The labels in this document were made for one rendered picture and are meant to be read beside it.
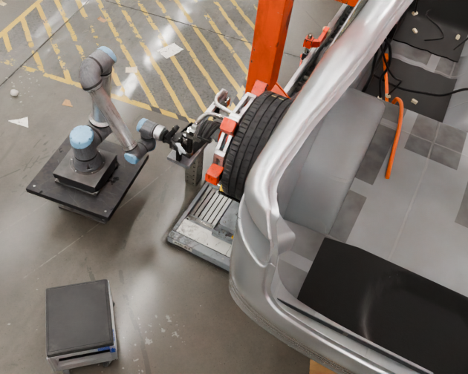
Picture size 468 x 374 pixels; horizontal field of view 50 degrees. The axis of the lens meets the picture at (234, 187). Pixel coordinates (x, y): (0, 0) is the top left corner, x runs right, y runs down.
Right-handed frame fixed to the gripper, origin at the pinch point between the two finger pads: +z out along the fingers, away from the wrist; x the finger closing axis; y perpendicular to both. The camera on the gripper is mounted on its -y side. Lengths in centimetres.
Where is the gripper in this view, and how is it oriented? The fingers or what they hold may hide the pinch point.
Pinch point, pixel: (192, 145)
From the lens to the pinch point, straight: 296.0
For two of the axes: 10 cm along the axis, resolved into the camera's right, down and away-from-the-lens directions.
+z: 8.9, 4.0, -2.1
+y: -1.0, 6.2, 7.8
